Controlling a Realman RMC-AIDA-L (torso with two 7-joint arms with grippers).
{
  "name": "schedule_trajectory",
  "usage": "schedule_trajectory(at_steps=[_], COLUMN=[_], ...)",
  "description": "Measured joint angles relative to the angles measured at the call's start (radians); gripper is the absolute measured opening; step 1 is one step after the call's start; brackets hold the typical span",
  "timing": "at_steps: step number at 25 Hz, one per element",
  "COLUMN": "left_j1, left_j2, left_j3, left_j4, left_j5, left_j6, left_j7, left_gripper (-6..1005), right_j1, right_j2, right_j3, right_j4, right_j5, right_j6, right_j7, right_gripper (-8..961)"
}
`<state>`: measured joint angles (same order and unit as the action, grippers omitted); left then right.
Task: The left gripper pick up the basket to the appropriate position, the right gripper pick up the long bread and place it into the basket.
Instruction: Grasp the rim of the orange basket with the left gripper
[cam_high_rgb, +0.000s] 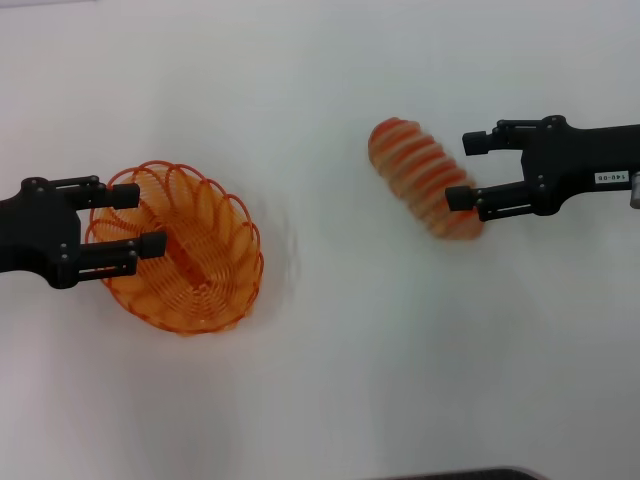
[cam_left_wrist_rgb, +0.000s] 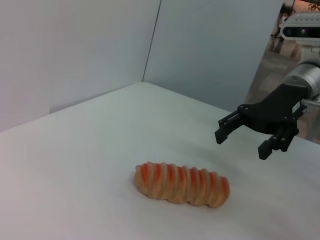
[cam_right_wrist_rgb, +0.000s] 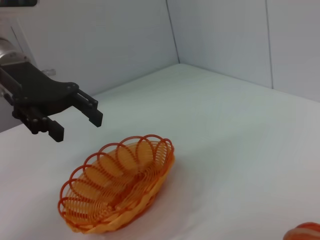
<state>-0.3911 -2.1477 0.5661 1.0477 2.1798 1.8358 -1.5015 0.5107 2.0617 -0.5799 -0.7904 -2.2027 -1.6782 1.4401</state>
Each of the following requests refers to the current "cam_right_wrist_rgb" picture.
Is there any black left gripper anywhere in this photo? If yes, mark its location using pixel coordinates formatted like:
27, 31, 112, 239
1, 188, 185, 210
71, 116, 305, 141
0, 61, 104, 144

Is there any orange striped toy shrimp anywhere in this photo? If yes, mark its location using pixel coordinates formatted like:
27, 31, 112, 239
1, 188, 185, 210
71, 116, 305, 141
283, 221, 320, 240

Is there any orange woven plastic basket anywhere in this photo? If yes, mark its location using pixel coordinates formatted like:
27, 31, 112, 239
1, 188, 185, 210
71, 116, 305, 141
57, 134, 175, 235

